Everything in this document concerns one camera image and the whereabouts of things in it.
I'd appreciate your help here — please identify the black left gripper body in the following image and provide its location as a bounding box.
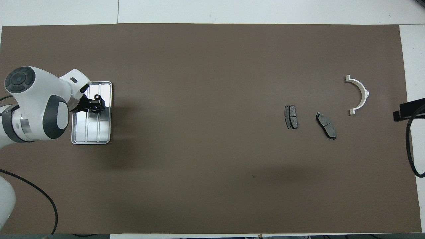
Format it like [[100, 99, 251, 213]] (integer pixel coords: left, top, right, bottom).
[[69, 95, 91, 113]]

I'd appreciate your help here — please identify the silver metal tray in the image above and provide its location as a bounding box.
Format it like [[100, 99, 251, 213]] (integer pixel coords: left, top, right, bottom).
[[71, 81, 113, 145]]

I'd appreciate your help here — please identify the long dark brake pad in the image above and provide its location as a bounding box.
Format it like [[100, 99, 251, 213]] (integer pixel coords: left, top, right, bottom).
[[315, 112, 337, 140]]

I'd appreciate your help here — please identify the short dark brake pad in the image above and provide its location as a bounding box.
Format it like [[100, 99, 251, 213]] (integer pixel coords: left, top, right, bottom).
[[284, 105, 298, 130]]

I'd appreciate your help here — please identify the brown table mat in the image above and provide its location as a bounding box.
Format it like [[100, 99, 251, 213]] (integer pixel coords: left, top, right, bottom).
[[0, 23, 423, 234]]

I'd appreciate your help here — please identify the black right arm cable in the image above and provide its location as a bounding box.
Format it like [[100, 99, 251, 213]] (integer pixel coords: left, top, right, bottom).
[[406, 105, 425, 178]]

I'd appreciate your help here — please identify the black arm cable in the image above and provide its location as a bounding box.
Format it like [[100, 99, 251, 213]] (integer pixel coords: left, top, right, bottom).
[[406, 105, 425, 178], [0, 169, 59, 235]]

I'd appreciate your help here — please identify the white semicircular bracket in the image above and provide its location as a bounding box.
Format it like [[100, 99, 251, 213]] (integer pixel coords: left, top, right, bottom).
[[345, 75, 370, 116]]

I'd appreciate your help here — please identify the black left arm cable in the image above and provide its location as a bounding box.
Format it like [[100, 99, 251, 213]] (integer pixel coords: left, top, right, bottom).
[[0, 169, 59, 235]]

